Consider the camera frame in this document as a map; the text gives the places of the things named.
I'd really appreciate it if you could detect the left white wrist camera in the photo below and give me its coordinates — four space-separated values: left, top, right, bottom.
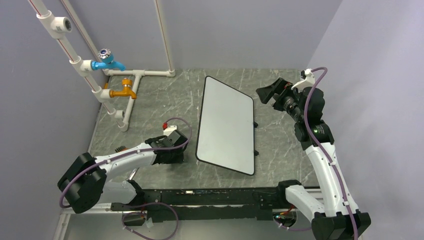
162 122 178 136

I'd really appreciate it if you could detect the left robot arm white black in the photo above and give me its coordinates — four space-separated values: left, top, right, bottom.
57 130 190 214

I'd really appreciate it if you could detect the silver combination wrench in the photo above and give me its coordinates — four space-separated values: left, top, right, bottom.
127 168 139 181

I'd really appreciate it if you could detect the white PVC pipe frame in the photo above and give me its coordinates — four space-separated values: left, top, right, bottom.
28 0 176 132

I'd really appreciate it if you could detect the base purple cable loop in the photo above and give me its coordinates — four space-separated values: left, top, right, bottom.
121 202 180 240

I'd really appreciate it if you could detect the orange brass water tap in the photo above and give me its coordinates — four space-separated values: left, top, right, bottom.
106 78 137 100

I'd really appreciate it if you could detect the white whiteboard black frame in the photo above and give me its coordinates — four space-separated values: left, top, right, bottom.
195 75 255 176

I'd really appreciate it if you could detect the orange black hex key set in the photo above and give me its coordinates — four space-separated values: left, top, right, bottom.
114 145 127 153

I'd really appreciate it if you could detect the blue water tap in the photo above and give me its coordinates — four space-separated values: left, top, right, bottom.
90 48 126 71

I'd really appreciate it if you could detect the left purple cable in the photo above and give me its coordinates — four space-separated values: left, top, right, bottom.
58 117 193 210

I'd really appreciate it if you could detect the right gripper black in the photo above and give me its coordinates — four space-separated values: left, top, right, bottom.
256 77 305 123

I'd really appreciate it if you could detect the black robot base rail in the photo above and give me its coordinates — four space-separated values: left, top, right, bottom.
110 186 292 223

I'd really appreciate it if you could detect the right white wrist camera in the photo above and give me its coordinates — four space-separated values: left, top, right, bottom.
291 68 316 92

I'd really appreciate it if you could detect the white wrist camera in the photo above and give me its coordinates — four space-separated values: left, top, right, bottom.
291 68 316 92
162 122 178 136

